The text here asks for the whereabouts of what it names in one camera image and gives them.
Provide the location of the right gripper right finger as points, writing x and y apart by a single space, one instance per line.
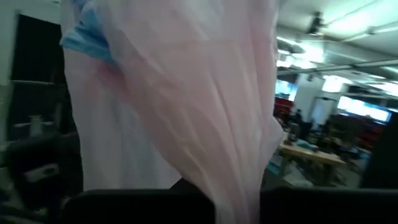
326 208

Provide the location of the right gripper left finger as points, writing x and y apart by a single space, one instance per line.
140 208

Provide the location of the translucent pink trash bag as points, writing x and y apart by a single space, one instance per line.
186 93

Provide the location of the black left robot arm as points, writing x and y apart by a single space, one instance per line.
46 149

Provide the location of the long wooden table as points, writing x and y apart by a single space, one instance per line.
311 154

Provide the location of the person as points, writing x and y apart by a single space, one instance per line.
298 119

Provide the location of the wide black partition panel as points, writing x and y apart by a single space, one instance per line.
37 49

